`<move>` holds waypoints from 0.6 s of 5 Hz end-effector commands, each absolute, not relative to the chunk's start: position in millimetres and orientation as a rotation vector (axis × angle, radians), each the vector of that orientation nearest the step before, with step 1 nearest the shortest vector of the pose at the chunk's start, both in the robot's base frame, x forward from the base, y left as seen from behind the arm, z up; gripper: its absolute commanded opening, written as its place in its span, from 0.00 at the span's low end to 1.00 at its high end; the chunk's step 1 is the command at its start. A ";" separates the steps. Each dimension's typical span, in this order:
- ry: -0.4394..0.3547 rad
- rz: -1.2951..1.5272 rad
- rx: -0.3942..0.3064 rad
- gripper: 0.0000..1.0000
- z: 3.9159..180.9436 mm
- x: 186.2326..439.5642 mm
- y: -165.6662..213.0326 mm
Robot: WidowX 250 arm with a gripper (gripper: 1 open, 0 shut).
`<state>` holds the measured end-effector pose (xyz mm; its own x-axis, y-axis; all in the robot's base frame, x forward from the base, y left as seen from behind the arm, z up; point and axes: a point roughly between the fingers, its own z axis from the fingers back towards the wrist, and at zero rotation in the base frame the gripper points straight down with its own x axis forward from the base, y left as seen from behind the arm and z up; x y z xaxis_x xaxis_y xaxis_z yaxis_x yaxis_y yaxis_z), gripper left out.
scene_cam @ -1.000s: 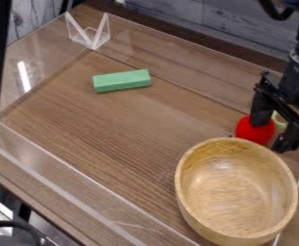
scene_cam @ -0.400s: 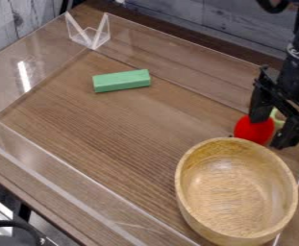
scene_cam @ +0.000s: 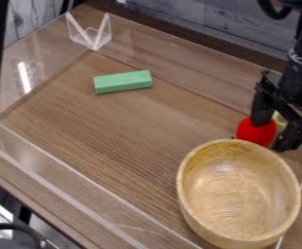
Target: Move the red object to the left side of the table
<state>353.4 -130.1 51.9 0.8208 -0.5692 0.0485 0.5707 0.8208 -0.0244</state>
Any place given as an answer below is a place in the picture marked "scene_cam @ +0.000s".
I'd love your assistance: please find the green rectangular block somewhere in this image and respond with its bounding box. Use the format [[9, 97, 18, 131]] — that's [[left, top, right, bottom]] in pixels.
[[94, 70, 152, 94]]

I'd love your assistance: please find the black cable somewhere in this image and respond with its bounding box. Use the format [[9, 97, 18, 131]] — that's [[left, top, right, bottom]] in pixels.
[[0, 222, 42, 249]]

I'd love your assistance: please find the red plush strawberry toy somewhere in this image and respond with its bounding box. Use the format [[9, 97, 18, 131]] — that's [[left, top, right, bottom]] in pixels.
[[236, 112, 287, 147]]

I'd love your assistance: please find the light wooden bowl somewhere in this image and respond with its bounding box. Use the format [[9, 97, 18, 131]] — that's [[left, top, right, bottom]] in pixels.
[[176, 139, 302, 249]]

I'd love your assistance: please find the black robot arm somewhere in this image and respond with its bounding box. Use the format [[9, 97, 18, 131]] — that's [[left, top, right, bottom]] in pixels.
[[251, 0, 302, 153]]

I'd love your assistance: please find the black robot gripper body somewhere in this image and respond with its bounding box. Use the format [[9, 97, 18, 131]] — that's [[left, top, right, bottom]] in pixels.
[[256, 49, 302, 122]]

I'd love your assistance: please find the clear acrylic table enclosure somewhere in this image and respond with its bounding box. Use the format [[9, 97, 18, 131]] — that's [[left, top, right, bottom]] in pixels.
[[0, 11, 302, 249]]

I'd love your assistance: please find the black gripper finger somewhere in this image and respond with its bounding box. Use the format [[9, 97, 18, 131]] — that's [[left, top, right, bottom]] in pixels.
[[274, 118, 302, 153], [251, 91, 276, 126]]

